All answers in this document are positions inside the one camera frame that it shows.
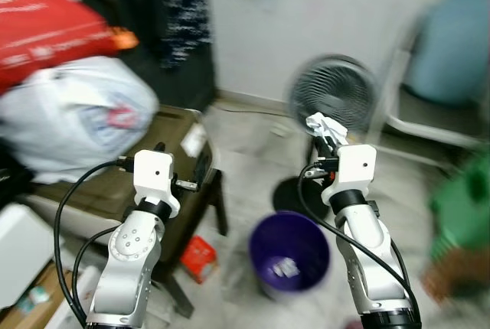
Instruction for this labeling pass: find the white tissue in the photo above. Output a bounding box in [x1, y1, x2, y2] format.
[305, 112, 347, 146]

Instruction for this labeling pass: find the black low table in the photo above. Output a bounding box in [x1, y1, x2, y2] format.
[149, 168, 230, 318]

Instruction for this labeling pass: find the grey standing fan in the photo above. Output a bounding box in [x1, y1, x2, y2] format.
[272, 54, 380, 221]

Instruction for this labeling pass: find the small red packet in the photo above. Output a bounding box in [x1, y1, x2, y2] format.
[180, 236, 219, 284]

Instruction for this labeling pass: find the brown storage box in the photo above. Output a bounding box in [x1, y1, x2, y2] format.
[31, 106, 217, 238]

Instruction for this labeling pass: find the white printed plastic bag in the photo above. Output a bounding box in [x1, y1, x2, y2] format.
[0, 55, 160, 184]

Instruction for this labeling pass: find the white folding chair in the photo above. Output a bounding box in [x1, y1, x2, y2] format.
[375, 23, 490, 150]

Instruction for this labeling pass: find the purple plastic bin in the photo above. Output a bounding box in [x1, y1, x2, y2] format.
[249, 210, 332, 299]

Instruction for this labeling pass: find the white paper trash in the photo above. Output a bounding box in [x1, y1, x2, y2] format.
[274, 257, 301, 278]

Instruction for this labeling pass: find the small orange item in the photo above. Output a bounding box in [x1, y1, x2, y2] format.
[109, 28, 140, 50]

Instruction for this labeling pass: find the black printed hanging clothing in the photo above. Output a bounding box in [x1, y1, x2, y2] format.
[149, 0, 214, 70]

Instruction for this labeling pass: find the green plastic stool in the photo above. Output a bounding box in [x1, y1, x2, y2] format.
[427, 145, 490, 262]

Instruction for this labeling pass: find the large red plastic pack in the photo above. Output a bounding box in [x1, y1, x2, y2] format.
[0, 0, 123, 93]

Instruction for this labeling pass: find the brown cardboard sheet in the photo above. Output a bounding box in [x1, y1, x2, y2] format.
[0, 264, 85, 329]

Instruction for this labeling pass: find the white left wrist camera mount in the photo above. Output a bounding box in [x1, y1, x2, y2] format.
[133, 150, 182, 218]

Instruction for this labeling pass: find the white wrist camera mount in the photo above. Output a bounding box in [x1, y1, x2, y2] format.
[322, 144, 377, 206]
[133, 150, 182, 218]

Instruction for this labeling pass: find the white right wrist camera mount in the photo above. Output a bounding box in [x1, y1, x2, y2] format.
[322, 144, 377, 206]

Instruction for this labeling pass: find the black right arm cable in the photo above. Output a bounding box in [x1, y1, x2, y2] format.
[297, 167, 418, 322]

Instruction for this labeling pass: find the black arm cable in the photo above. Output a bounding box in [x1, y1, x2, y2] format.
[71, 226, 117, 322]
[297, 167, 418, 322]
[52, 159, 137, 326]

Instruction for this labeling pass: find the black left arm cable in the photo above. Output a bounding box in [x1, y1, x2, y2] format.
[52, 159, 137, 326]
[71, 226, 117, 322]

